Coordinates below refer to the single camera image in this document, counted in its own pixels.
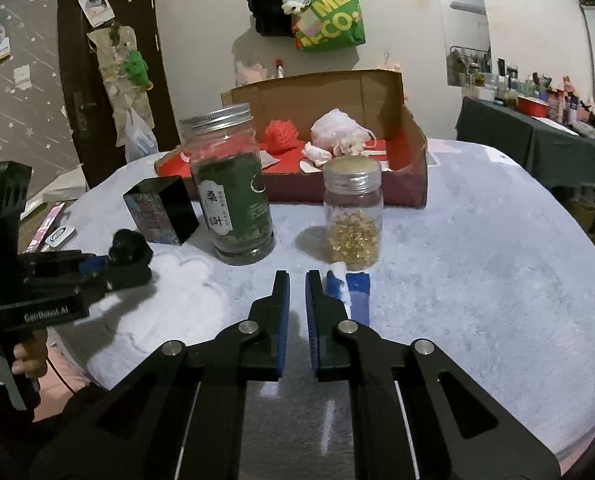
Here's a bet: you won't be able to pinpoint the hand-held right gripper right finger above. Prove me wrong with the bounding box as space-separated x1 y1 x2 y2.
305 270 563 480

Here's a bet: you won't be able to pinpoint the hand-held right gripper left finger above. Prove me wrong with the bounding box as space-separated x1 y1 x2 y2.
30 270 291 480

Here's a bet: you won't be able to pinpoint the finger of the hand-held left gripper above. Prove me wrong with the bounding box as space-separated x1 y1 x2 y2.
84 265 153 293
20 251 110 286

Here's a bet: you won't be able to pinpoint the black fuzzy plush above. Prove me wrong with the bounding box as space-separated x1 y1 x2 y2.
108 229 151 267

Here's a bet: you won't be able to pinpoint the blue white tube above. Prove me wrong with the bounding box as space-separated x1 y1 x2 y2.
326 262 371 324

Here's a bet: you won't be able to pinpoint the cardboard box with red lining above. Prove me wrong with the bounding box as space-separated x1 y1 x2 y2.
156 69 429 210

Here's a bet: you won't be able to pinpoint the red knitted heart plush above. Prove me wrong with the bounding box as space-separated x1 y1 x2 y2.
264 119 301 154

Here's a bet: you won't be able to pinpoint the white fluffy plush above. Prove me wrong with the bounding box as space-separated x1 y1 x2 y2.
310 108 371 149

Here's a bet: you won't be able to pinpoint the person's left forearm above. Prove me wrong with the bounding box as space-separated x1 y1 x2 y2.
0 375 105 480

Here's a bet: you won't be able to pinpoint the person's left hand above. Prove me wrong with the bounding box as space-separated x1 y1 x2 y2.
11 331 49 380

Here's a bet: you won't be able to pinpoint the white square device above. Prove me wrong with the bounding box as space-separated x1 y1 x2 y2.
42 226 78 251

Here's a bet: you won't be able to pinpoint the pink printed packet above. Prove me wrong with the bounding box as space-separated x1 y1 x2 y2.
27 202 66 254

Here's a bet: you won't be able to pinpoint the black printed box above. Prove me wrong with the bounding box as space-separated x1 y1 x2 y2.
123 176 199 247

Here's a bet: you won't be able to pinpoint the small glass jar gold contents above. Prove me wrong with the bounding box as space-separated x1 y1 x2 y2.
323 156 383 270

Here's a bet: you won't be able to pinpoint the large clear plastic jar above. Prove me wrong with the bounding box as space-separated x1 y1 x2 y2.
179 103 276 266

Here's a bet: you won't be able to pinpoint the clear plastic bag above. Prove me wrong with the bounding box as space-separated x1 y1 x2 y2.
124 107 159 164

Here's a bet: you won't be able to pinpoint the dark brown door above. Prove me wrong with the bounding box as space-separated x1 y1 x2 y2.
57 0 179 187

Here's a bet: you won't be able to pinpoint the beige hanging organiser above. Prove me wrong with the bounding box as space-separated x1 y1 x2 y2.
87 22 156 147

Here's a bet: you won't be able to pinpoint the green plush toy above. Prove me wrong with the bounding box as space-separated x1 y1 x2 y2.
122 50 153 89

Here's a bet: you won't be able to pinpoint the door picture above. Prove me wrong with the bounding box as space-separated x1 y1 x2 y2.
77 0 114 26

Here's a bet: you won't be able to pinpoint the pink plush pig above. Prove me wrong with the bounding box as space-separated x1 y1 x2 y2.
236 60 269 87

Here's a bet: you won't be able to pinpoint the table with green cloth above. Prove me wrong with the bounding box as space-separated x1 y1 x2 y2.
455 95 595 192

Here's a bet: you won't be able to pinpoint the black bag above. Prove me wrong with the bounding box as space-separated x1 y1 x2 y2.
245 0 294 38

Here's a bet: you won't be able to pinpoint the green tote bag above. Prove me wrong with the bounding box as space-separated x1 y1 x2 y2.
291 0 367 54

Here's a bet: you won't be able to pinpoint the row of bottles and jars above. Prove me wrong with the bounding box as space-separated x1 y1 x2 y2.
447 47 595 146

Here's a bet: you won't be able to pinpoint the black cable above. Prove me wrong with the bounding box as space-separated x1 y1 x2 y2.
46 352 80 393

